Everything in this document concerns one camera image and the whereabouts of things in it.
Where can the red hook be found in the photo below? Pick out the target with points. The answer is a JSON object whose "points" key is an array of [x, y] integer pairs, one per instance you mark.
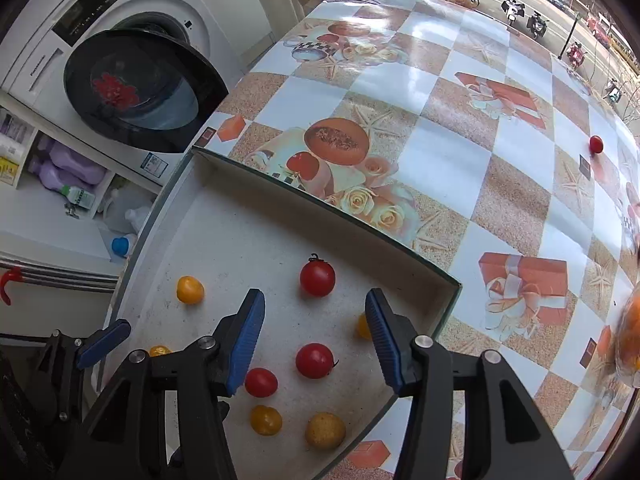
{"points": [[10, 280]]}

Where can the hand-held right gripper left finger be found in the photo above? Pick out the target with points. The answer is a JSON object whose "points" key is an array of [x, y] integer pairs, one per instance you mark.
{"points": [[247, 345]]}

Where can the white shallow tray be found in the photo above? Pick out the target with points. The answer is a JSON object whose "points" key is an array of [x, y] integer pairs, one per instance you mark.
{"points": [[240, 240]]}

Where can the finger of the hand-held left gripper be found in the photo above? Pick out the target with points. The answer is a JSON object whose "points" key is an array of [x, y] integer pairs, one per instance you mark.
{"points": [[102, 344]]}

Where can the clear glass plate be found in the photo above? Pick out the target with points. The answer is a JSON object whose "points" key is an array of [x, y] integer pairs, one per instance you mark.
{"points": [[617, 355]]}

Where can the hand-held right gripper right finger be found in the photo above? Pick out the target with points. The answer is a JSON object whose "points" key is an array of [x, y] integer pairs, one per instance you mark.
{"points": [[385, 345]]}

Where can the red cherry tomato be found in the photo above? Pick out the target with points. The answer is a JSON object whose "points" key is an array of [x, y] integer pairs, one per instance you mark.
{"points": [[314, 360], [595, 144], [260, 382], [317, 278]]}

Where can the red parked car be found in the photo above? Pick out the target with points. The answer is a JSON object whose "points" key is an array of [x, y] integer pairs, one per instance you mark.
{"points": [[598, 30]]}

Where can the patterned checkered tablecloth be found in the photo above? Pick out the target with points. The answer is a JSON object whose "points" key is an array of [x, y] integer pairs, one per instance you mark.
{"points": [[450, 160]]}

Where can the translucent plastic jug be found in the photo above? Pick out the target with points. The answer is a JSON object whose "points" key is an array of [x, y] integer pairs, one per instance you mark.
{"points": [[125, 210]]}

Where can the white shelf cabinet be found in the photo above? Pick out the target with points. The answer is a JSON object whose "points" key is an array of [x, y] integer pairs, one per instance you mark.
{"points": [[50, 240]]}

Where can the white washing machine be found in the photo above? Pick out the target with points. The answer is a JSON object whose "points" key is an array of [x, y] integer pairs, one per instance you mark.
{"points": [[30, 60]]}

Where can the purple detergent bottle white label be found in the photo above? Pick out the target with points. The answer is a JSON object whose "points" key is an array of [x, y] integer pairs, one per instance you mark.
{"points": [[55, 180]]}

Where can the orange mandarin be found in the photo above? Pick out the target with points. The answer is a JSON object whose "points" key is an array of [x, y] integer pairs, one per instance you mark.
{"points": [[631, 340]]}

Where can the red parked scooter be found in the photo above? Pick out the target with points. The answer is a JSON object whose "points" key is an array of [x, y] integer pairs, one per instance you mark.
{"points": [[575, 55]]}

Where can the yellow cherry tomato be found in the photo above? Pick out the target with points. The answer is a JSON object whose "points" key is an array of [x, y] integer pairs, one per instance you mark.
{"points": [[363, 327], [160, 350], [190, 290], [265, 420]]}

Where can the white bottle blue cap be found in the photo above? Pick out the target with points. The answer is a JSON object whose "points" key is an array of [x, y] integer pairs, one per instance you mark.
{"points": [[122, 246]]}

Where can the white labelled package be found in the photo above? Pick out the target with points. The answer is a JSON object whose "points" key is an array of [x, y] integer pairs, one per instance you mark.
{"points": [[11, 135]]}

